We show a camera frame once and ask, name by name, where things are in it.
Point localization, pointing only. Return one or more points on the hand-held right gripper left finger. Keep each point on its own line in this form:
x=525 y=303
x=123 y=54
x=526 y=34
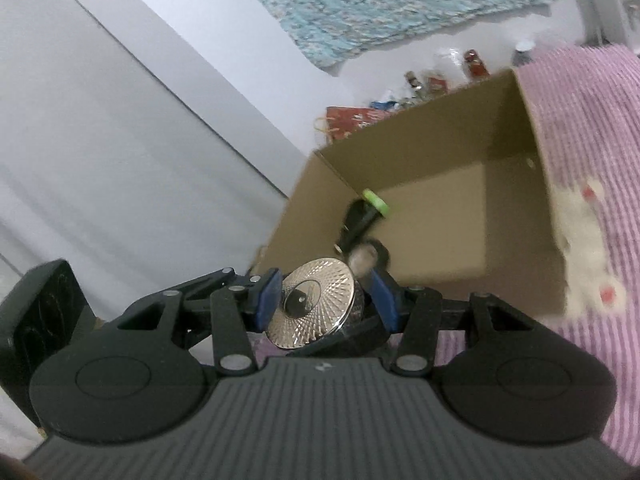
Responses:
x=265 y=302

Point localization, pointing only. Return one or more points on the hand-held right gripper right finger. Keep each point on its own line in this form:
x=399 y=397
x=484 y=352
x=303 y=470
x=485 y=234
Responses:
x=385 y=300

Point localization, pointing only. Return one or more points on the black jar with gold lid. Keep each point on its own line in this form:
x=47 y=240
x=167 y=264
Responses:
x=310 y=305

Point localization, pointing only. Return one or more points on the small green tube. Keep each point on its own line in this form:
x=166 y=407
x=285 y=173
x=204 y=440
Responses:
x=376 y=201

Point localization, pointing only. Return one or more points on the large cardboard box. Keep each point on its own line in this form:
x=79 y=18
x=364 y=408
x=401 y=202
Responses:
x=440 y=210

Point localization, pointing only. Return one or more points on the red plastic bag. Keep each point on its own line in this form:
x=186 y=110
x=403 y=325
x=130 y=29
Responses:
x=350 y=122

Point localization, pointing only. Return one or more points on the white fuzzy object red spots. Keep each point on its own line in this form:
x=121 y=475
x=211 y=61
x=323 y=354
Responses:
x=585 y=240

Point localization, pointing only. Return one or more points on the purple checked tablecloth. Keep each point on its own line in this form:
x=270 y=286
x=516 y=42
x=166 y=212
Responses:
x=600 y=135

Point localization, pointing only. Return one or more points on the small silver can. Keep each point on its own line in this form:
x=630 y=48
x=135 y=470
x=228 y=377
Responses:
x=523 y=49

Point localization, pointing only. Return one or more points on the blue patterned wall cloth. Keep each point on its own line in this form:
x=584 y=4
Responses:
x=400 y=5

